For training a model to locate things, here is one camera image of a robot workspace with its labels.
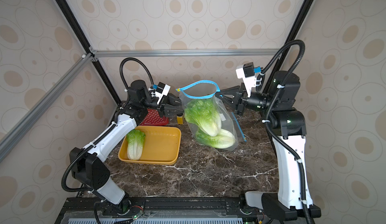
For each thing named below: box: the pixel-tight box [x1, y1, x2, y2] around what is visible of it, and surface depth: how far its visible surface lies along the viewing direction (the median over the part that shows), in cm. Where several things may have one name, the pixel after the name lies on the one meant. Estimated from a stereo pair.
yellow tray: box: [118, 125, 182, 166], surface depth 97 cm
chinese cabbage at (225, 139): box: [195, 128, 236, 150], surface depth 67 cm
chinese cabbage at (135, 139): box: [126, 129, 146, 161], surface depth 88 cm
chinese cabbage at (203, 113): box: [184, 98, 222, 137], surface depth 59 cm
